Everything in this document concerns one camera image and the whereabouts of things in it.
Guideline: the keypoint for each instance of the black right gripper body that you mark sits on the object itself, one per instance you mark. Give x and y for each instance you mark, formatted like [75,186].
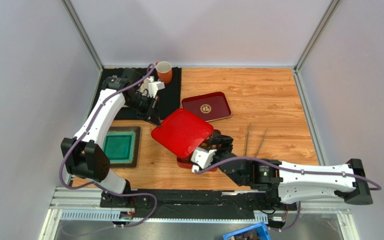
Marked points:
[216,143]

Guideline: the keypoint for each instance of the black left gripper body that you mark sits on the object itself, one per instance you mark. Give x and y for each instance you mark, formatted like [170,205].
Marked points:
[144,105]

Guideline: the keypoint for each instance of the red tin lid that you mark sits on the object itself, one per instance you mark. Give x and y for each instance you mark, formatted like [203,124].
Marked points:
[181,132]

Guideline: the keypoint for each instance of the metal serving tongs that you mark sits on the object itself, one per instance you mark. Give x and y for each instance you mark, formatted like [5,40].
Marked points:
[252,147]

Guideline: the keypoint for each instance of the red chocolate box with tray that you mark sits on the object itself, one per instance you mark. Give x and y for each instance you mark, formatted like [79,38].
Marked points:
[185,164]

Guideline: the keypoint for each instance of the red chocolate serving tray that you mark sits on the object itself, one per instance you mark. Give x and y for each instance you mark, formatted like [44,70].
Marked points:
[209,107]

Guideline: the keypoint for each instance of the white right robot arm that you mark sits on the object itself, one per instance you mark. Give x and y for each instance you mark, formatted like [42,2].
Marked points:
[284,182]

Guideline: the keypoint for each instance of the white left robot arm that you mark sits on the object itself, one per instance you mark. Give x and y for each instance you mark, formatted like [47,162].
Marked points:
[83,156]

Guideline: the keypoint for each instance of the orange mug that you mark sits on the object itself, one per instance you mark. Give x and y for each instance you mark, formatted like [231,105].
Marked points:
[164,71]

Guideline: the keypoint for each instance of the turquoise glazed dark plate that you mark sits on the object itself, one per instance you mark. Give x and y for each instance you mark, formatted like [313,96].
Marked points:
[121,145]

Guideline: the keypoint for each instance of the blue plastic bin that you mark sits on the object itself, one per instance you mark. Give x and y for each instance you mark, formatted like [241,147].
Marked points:
[257,231]

